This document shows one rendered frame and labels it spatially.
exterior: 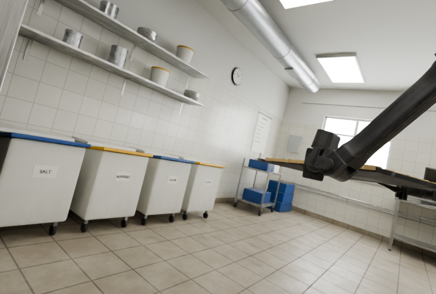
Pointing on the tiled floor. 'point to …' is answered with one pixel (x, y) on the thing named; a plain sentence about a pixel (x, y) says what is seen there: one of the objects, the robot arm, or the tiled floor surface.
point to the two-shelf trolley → (254, 187)
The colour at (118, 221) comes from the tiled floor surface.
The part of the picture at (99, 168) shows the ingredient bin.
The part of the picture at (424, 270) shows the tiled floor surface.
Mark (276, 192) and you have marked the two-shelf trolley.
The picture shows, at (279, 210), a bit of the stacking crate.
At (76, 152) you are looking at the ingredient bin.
